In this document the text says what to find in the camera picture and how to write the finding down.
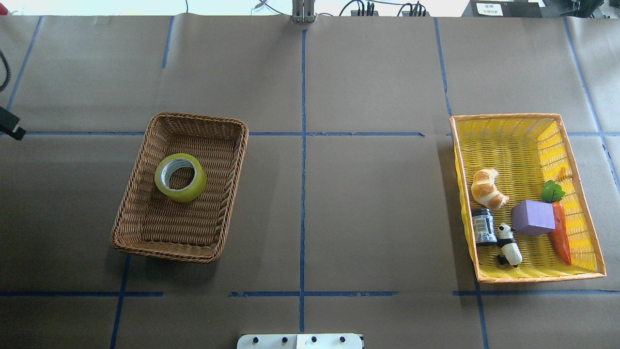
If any yellow tape roll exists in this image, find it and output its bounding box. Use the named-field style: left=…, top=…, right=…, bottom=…
left=154, top=153, right=207, bottom=203

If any brown wicker basket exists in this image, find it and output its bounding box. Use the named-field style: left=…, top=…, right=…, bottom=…
left=110, top=112, right=249, bottom=264

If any yellow plastic woven basket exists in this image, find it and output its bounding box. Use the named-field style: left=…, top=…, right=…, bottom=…
left=450, top=113, right=607, bottom=284

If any toy croissant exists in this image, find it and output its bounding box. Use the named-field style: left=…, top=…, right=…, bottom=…
left=470, top=168, right=510, bottom=210

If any small black white can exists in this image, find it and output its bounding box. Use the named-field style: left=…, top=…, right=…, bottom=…
left=472, top=208, right=497, bottom=247

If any panda figurine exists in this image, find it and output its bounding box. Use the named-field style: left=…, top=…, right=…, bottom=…
left=496, top=222, right=523, bottom=268

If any purple foam cube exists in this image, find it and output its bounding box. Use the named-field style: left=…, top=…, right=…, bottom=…
left=511, top=200, right=556, bottom=236

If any toy carrot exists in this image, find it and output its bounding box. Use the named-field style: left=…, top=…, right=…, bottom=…
left=541, top=180, right=572, bottom=266

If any black box white label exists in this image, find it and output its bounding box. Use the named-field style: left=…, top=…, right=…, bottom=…
left=461, top=0, right=543, bottom=18

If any aluminium frame post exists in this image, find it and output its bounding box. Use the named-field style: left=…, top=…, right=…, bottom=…
left=292, top=0, right=316, bottom=23

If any white camera pole base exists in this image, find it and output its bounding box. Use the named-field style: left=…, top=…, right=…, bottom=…
left=236, top=333, right=365, bottom=349

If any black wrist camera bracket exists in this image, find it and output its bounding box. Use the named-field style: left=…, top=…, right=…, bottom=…
left=0, top=107, right=27, bottom=141

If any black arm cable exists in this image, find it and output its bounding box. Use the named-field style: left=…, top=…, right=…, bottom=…
left=0, top=48, right=11, bottom=93

